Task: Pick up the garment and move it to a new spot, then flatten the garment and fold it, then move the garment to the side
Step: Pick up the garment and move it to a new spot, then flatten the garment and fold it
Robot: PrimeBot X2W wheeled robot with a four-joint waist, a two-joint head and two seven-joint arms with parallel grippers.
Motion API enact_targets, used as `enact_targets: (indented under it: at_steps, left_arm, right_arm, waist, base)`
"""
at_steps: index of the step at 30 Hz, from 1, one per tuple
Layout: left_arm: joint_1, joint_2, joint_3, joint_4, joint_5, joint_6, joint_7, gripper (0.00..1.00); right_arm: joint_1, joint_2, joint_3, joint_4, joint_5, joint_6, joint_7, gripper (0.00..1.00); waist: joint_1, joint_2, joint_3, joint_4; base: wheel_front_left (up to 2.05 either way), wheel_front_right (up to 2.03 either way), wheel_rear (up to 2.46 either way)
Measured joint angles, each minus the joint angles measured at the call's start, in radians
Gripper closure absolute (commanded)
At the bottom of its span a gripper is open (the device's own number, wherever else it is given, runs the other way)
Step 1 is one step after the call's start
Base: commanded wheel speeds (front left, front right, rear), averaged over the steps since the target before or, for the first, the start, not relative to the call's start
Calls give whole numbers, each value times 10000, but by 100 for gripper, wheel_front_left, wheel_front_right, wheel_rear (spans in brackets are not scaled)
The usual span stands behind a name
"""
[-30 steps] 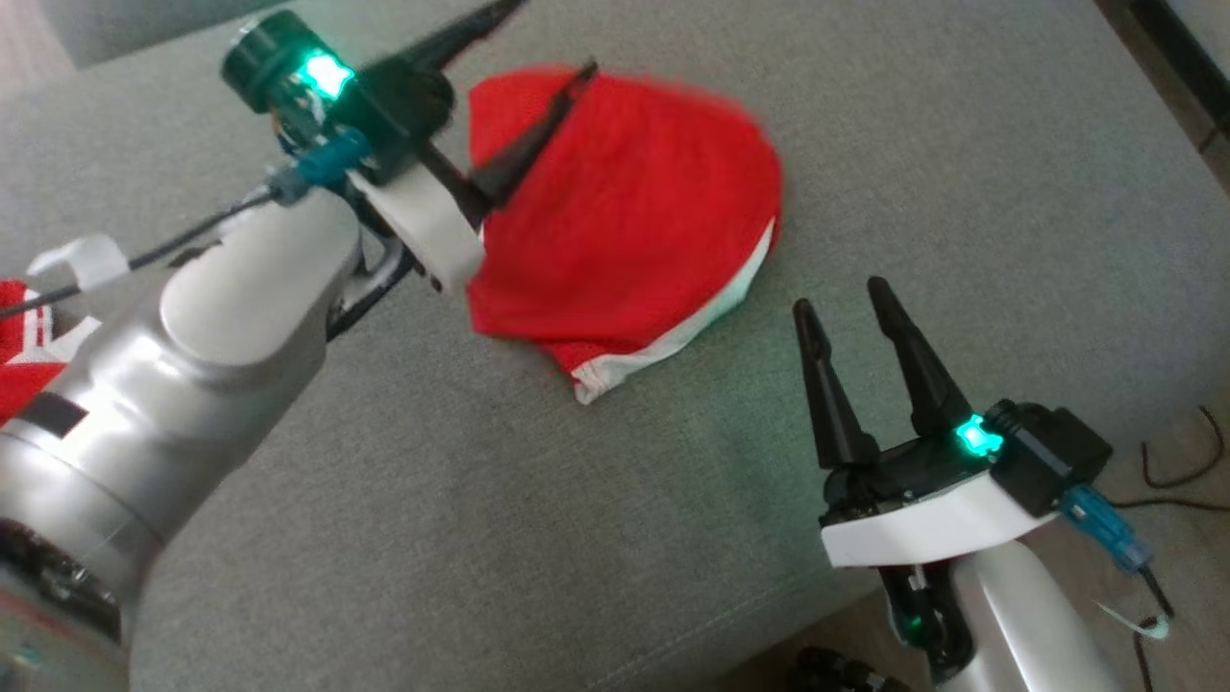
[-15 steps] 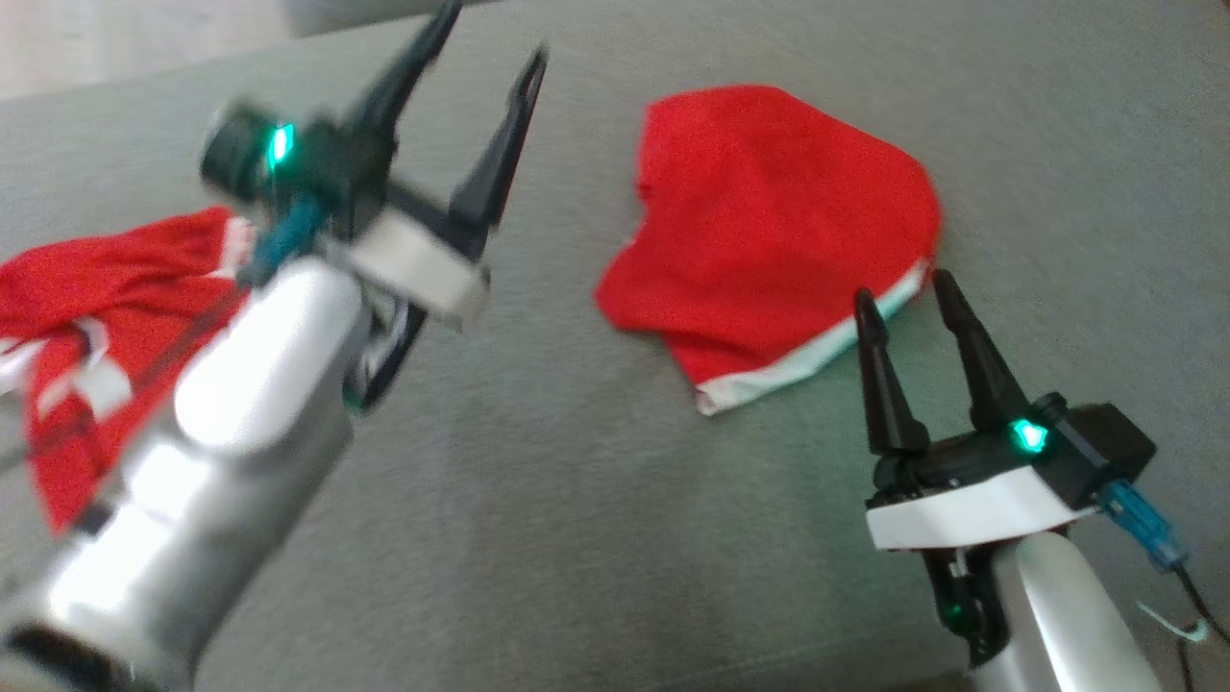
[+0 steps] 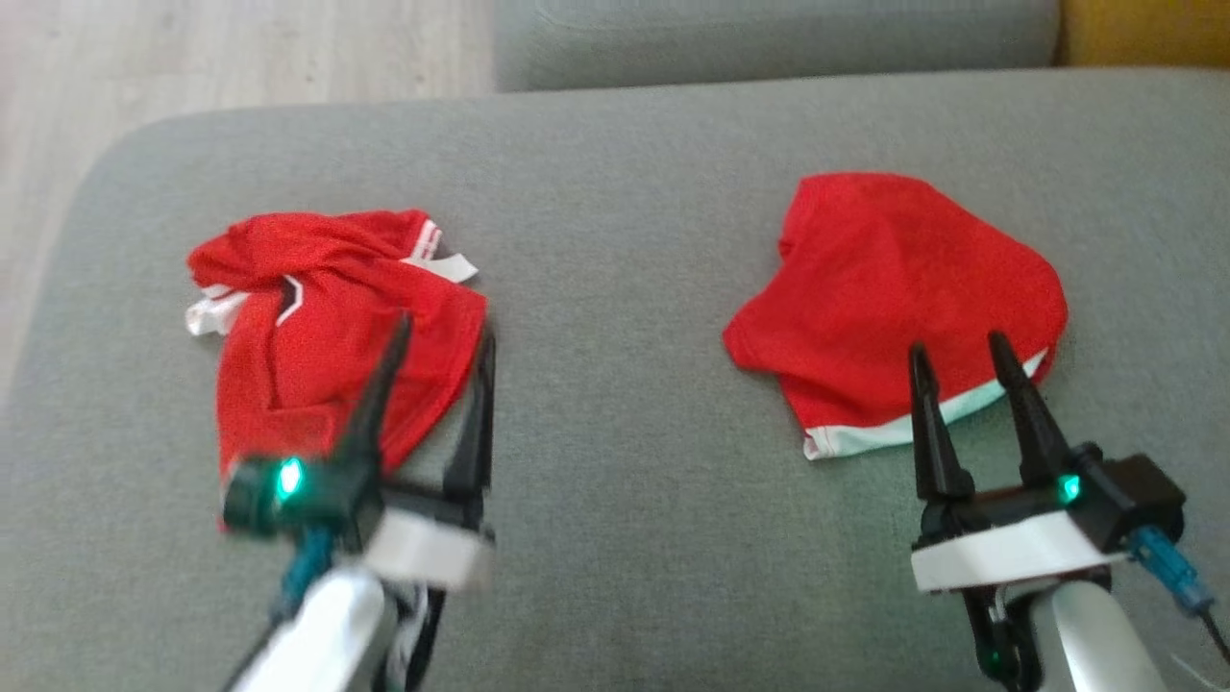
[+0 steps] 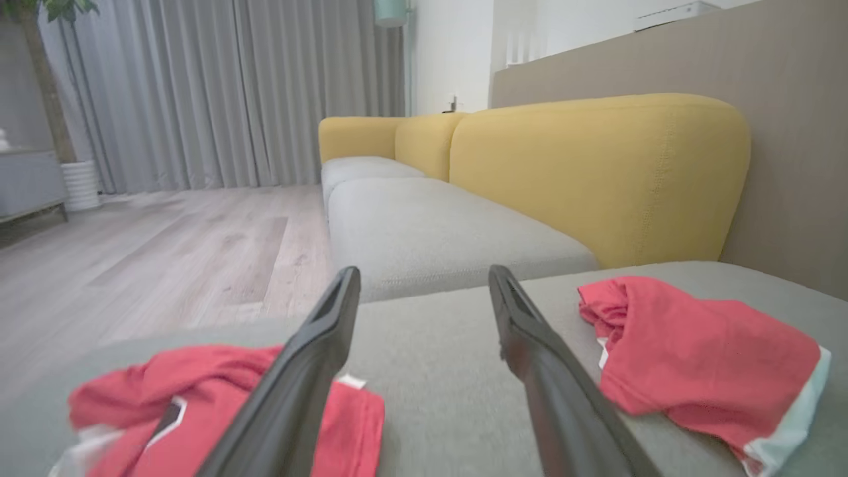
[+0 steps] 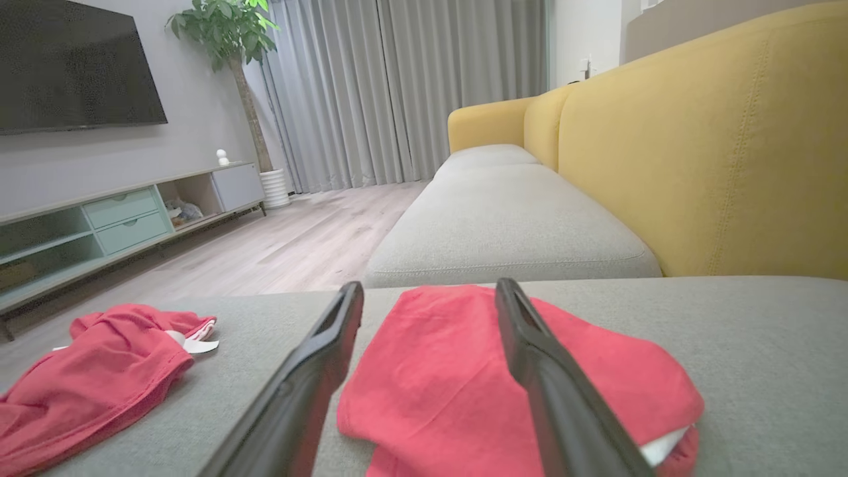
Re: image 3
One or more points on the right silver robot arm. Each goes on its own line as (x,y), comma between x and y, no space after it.
(1095,644)

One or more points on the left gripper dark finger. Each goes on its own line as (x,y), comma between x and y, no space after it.
(380,404)
(476,452)

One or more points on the red basketball jersey white sleeve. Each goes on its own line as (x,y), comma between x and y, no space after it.
(317,327)

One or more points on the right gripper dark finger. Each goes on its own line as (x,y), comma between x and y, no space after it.
(937,442)
(1038,432)

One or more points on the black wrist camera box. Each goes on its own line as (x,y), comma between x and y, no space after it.
(317,495)
(1124,495)

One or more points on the red shorts white trim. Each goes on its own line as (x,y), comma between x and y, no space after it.
(894,288)

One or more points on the right black wrist camera box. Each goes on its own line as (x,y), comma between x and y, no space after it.
(1124,495)

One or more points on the yellow pillow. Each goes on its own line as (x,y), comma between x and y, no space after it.
(1143,29)

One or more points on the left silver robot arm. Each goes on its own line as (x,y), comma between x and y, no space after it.
(327,634)

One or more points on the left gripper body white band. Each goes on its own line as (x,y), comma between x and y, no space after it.
(428,553)

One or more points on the grey sofa back cushion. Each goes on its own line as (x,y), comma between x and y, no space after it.
(769,43)

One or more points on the left black wrist camera box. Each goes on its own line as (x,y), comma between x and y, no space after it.
(317,495)

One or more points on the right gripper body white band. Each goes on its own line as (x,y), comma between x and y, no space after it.
(999,553)

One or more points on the grey sofa seat cushion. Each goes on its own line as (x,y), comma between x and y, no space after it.
(615,384)

